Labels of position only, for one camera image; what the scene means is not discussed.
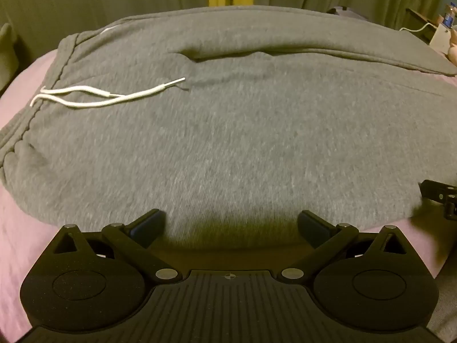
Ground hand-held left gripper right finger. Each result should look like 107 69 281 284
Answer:
279 210 412 283

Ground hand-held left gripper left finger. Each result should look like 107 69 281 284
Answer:
46 209 183 283

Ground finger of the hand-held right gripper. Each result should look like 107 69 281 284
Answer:
418 179 457 221

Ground grey sweat pants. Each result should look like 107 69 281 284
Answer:
0 5 457 251

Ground pale pink soft object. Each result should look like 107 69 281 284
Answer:
446 29 457 63

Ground white box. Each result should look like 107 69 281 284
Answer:
428 25 453 53

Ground dark wooden furniture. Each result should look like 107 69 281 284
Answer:
405 7 440 44

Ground blue bottle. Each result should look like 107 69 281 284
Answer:
441 3 457 30

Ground white cable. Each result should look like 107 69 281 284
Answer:
397 22 435 33

